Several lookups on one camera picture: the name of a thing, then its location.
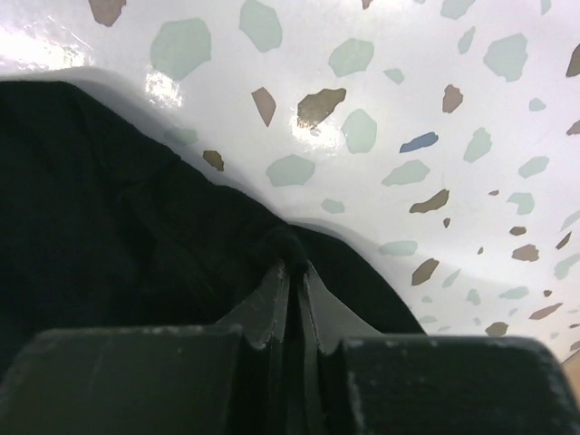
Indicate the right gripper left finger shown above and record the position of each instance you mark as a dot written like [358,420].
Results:
[223,378]

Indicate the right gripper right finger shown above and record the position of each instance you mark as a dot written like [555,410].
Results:
[360,381]

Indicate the black t shirt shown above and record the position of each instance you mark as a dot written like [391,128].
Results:
[103,226]

